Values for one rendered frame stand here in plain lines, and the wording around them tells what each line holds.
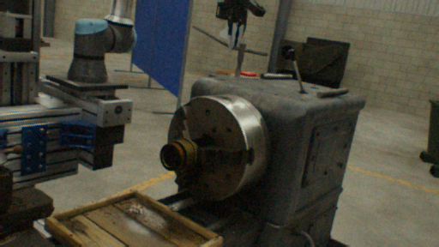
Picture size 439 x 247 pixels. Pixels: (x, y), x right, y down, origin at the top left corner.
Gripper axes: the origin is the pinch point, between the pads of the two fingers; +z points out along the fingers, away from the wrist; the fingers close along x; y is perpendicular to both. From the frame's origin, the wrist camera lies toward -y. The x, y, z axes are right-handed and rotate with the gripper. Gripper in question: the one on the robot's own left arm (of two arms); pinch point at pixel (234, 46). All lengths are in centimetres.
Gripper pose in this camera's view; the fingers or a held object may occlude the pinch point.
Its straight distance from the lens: 136.8
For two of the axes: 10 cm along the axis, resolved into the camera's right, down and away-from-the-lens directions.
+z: -1.5, 9.6, 2.4
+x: -6.0, 1.1, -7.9
